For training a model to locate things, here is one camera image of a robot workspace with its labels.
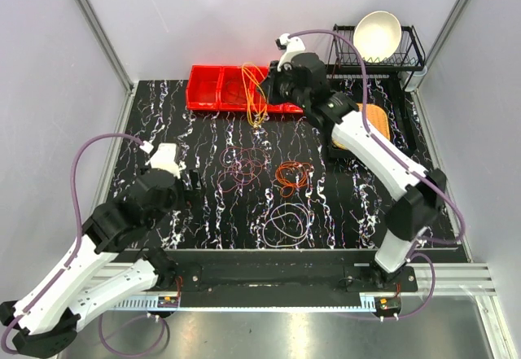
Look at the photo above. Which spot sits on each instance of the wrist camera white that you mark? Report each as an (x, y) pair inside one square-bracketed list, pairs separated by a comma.
[(163, 157), (290, 46)]

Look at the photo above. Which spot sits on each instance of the grey slotted cable duct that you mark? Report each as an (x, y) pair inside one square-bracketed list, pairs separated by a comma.
[(255, 302)]

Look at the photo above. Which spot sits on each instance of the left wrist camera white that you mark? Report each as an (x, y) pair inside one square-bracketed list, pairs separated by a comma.
[(163, 157)]

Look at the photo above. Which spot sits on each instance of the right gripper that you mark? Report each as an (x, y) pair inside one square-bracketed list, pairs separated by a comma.
[(270, 82)]

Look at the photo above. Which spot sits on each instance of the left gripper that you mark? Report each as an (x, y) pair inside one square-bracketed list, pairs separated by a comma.
[(192, 199)]

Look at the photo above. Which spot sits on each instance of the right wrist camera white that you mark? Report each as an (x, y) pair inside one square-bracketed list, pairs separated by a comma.
[(290, 46)]

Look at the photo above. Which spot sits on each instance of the black tray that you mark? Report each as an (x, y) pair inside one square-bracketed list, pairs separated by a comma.
[(385, 92)]

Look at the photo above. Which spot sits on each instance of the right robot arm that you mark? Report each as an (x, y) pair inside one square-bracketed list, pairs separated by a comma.
[(415, 191)]

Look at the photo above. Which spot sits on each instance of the red bin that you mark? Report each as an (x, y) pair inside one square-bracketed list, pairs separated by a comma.
[(201, 90), (259, 74), (291, 108), (234, 90)]

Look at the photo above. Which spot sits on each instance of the black wire dish rack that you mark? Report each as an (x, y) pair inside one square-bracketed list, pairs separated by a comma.
[(408, 57)]

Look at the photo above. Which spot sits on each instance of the white bowl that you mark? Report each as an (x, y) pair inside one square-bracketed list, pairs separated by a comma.
[(377, 36)]

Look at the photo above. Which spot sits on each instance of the white cup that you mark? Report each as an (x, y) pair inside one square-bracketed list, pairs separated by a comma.
[(413, 79)]

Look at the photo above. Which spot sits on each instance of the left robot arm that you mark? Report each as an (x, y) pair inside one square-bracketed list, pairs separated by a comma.
[(48, 319)]

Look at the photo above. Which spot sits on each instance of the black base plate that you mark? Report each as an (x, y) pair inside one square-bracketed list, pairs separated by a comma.
[(348, 269)]

